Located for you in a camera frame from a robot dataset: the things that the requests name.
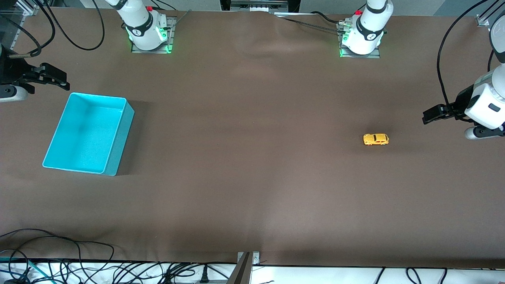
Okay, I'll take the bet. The grey metal bracket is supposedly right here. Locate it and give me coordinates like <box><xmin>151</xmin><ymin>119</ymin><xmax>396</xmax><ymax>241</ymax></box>
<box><xmin>237</xmin><ymin>251</ymin><xmax>261</xmax><ymax>265</ymax></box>

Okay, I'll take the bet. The long black looping cable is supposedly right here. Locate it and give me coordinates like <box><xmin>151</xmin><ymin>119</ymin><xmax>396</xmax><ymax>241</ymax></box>
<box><xmin>37</xmin><ymin>0</ymin><xmax>106</xmax><ymax>52</ymax></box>

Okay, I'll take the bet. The black cable on table cover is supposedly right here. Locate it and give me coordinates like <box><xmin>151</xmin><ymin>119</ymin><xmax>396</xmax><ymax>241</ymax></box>
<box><xmin>0</xmin><ymin>228</ymin><xmax>116</xmax><ymax>273</ymax></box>

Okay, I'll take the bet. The grey cable at base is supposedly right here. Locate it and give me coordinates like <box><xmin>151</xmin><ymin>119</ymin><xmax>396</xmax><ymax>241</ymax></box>
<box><xmin>151</xmin><ymin>0</ymin><xmax>193</xmax><ymax>31</ymax></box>
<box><xmin>274</xmin><ymin>11</ymin><xmax>348</xmax><ymax>34</ymax></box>

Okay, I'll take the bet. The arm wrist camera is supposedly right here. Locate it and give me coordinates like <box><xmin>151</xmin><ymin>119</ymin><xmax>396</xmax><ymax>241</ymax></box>
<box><xmin>0</xmin><ymin>85</ymin><xmax>29</xmax><ymax>102</ymax></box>
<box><xmin>464</xmin><ymin>125</ymin><xmax>505</xmax><ymax>140</ymax></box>

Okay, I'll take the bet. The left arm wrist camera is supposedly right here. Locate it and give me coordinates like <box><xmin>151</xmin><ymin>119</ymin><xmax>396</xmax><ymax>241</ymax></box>
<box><xmin>464</xmin><ymin>125</ymin><xmax>505</xmax><ymax>140</ymax></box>

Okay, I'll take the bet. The grey cable at left base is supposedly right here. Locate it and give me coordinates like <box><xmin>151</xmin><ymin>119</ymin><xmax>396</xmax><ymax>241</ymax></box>
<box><xmin>274</xmin><ymin>11</ymin><xmax>348</xmax><ymax>34</ymax></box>

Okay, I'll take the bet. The teal cable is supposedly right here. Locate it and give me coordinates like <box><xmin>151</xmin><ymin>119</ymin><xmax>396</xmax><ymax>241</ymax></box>
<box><xmin>0</xmin><ymin>256</ymin><xmax>42</xmax><ymax>282</ymax></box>

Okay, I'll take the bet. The brown table cover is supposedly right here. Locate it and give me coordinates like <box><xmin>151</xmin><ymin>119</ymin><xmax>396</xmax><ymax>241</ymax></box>
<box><xmin>0</xmin><ymin>7</ymin><xmax>505</xmax><ymax>269</ymax></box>

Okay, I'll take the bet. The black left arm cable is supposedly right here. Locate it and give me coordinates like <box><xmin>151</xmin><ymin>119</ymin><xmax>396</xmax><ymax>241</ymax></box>
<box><xmin>436</xmin><ymin>0</ymin><xmax>498</xmax><ymax>115</ymax></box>

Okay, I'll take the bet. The yellow beetle toy car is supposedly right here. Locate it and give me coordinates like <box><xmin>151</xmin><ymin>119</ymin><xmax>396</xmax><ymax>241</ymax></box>
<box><xmin>363</xmin><ymin>133</ymin><xmax>389</xmax><ymax>146</ymax></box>

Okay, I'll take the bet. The grey cable at right base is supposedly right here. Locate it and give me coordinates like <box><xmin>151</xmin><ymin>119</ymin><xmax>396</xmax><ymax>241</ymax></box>
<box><xmin>151</xmin><ymin>0</ymin><xmax>193</xmax><ymax>31</ymax></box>

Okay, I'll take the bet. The black cable with metal plug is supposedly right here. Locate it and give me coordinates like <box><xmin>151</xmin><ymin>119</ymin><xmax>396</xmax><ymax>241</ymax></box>
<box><xmin>0</xmin><ymin>16</ymin><xmax>43</xmax><ymax>60</ymax></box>

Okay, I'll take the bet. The cyan plastic bin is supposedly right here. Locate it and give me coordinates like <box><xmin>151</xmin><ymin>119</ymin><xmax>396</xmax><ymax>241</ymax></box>
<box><xmin>42</xmin><ymin>92</ymin><xmax>135</xmax><ymax>176</ymax></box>

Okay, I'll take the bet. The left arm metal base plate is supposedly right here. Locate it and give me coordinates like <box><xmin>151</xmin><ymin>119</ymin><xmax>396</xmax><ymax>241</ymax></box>
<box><xmin>339</xmin><ymin>20</ymin><xmax>382</xmax><ymax>59</ymax></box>

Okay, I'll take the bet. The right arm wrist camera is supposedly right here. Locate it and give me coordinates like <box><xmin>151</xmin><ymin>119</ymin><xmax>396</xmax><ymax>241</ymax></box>
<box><xmin>0</xmin><ymin>85</ymin><xmax>29</xmax><ymax>102</ymax></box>

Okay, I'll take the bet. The dark grey stand pole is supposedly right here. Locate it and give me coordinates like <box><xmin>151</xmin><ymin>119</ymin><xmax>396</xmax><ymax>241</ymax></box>
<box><xmin>226</xmin><ymin>252</ymin><xmax>252</xmax><ymax>284</ymax></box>

